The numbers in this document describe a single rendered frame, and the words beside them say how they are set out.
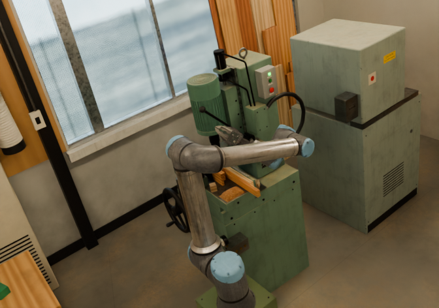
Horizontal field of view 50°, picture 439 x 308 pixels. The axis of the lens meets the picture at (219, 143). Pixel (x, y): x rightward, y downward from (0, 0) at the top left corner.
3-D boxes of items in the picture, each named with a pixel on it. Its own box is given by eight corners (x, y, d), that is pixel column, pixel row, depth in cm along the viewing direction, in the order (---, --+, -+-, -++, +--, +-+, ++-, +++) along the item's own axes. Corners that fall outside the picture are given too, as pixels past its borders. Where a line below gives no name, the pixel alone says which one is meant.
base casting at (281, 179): (185, 195, 299) (183, 183, 294) (255, 157, 323) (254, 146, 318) (225, 226, 264) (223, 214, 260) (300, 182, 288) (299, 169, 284)
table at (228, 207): (161, 179, 296) (159, 171, 293) (201, 159, 309) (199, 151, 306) (213, 222, 249) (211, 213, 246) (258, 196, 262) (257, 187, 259)
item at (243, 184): (197, 158, 299) (196, 153, 297) (200, 156, 299) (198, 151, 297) (257, 197, 251) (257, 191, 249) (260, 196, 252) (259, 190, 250)
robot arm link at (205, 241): (208, 286, 223) (174, 151, 188) (189, 267, 236) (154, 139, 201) (233, 269, 230) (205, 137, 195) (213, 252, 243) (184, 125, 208)
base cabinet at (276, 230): (206, 275, 333) (185, 195, 299) (268, 235, 357) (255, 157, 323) (243, 312, 298) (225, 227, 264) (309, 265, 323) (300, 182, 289)
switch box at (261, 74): (258, 96, 262) (254, 70, 254) (272, 90, 266) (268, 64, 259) (264, 99, 257) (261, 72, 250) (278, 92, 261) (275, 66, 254)
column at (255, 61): (236, 166, 300) (216, 61, 266) (263, 152, 310) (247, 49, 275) (258, 179, 283) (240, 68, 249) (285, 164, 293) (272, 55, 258)
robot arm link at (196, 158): (196, 154, 180) (319, 136, 218) (179, 144, 190) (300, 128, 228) (194, 181, 184) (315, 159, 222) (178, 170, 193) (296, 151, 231)
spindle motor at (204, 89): (191, 130, 268) (179, 81, 253) (216, 119, 276) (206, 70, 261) (208, 140, 255) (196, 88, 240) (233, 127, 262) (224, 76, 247)
